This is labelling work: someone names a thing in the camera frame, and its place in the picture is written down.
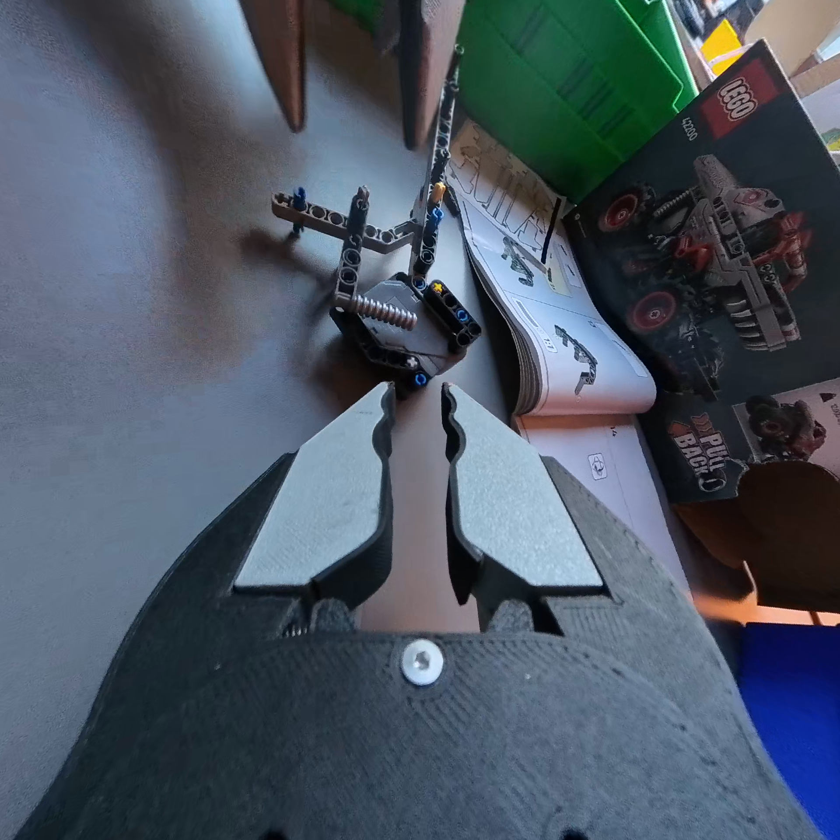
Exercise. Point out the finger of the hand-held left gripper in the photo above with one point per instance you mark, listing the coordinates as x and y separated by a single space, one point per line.
426 65
281 59

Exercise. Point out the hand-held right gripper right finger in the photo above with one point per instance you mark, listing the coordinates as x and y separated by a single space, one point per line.
518 512

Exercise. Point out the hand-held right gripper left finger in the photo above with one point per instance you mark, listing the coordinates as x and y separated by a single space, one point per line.
315 505

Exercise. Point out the grey and black lego assembly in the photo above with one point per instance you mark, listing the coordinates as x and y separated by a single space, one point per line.
394 315

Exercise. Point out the open lego instruction booklet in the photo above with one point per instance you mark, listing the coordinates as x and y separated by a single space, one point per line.
577 367

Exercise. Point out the dark lego set box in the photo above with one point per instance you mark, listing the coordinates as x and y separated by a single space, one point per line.
715 275

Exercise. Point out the green plastic bin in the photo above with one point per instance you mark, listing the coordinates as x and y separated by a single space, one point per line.
564 85

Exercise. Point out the yellow box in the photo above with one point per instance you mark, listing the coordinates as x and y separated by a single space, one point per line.
722 44

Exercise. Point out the blue cloth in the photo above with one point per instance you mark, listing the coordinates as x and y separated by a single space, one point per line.
794 709

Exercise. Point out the cardboard box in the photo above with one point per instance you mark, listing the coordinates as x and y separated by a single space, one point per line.
794 33

